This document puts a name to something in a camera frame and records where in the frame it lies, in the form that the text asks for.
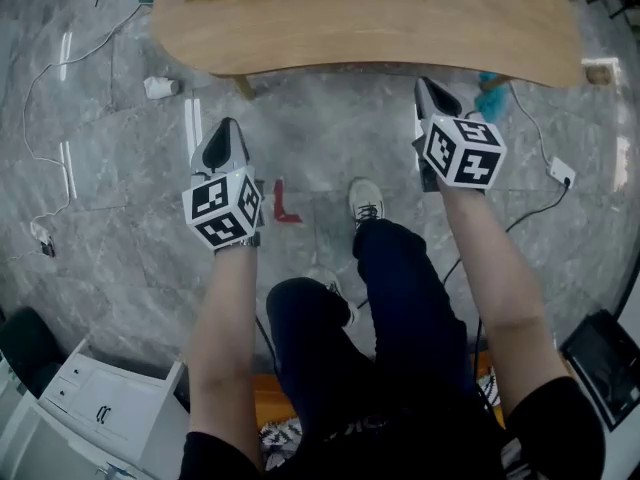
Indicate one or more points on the teal fluffy cloth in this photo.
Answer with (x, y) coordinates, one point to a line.
(492, 103)

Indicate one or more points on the silver wristwatch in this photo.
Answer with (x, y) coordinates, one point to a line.
(248, 242)

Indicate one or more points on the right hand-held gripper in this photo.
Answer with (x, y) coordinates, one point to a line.
(465, 153)

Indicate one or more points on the wooden coffee table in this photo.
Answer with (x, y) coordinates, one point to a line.
(350, 23)

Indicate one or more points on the person's left forearm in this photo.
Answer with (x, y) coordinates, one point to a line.
(225, 343)

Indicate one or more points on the person's grey shoe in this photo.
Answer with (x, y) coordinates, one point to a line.
(365, 198)
(345, 298)

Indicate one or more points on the brown cup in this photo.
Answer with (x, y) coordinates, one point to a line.
(599, 74)

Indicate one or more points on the person's dark trousers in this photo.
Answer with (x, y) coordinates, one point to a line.
(400, 318)

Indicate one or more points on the crumpled white cup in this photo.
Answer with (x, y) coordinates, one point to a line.
(160, 88)

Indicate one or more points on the white power strip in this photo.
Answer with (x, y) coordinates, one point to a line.
(561, 170)

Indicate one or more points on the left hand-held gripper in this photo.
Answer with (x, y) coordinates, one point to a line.
(220, 208)

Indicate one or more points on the dark green chair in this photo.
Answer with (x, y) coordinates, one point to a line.
(27, 348)

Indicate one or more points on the person's left grey shoe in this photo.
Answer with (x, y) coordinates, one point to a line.
(345, 298)

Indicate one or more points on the person's black shirt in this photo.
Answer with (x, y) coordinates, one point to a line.
(400, 448)

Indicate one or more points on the small black device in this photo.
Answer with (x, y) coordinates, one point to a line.
(48, 250)

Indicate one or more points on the person's right forearm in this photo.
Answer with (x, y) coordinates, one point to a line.
(500, 293)

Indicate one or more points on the white cabinet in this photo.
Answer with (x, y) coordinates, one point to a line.
(120, 403)

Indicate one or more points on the white plug adapter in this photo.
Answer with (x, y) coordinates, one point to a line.
(40, 231)

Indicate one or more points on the red floor tape mark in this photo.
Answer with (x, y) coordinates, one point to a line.
(282, 213)

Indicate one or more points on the person's right grey shoe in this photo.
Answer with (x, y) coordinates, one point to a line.
(365, 198)

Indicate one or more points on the black monitor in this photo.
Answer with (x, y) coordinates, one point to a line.
(605, 368)

